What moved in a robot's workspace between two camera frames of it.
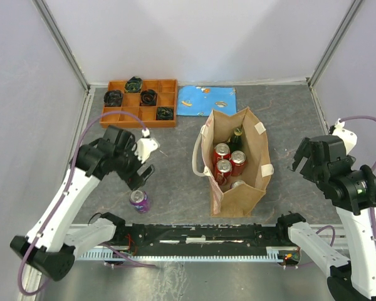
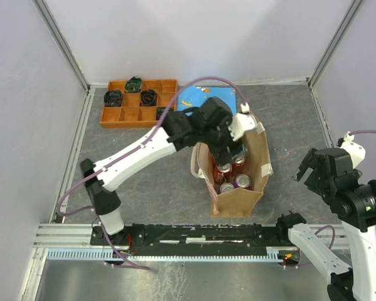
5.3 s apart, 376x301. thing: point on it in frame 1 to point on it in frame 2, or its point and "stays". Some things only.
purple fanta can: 237,183 to 225,187
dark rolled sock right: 165,113 stays
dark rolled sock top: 133,84 stays
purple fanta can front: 139,199 to 242,181
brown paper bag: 237,161 stays
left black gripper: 133,178 to 222,153
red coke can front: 223,170 stays
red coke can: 237,161 stays
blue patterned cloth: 202,100 stays
